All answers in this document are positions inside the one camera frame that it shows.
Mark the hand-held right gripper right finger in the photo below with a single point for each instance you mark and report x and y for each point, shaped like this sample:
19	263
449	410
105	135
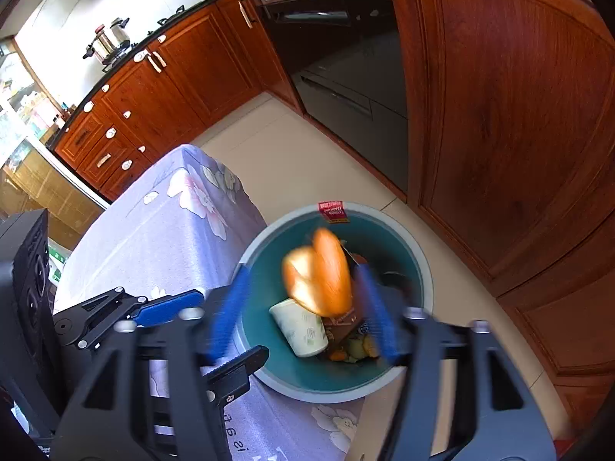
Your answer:
379	317

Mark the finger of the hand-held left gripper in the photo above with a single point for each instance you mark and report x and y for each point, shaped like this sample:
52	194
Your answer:
168	307
238	369

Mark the red wooden kitchen cabinet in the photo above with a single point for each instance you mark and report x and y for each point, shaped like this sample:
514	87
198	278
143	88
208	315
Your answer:
504	129
192	77

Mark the green and white sack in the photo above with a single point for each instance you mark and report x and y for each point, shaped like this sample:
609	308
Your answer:
57	269

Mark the green corn husks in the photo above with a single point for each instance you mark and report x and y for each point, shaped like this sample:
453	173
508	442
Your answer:
354	349

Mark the black gas stove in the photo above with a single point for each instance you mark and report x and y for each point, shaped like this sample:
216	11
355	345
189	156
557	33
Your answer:
163	21

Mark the purple floral tablecloth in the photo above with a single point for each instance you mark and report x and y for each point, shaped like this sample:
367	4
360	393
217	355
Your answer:
158	230

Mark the floral paper cup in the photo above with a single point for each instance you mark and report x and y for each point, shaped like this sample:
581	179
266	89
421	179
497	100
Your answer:
300	329

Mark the black built-in oven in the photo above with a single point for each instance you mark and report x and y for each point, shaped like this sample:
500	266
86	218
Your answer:
346	67

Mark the glass sliding door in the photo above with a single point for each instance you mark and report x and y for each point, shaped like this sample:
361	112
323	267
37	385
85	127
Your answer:
43	187

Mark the orange peel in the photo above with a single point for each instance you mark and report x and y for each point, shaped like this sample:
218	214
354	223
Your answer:
338	355
370	344
319	273

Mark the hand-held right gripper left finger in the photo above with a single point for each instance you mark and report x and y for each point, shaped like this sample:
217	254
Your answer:
228	317

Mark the steel cooking pot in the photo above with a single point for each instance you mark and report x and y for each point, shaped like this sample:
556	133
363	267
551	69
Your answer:
108	41

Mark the grey and teal trash bin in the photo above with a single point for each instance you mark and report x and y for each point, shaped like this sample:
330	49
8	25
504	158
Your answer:
298	377

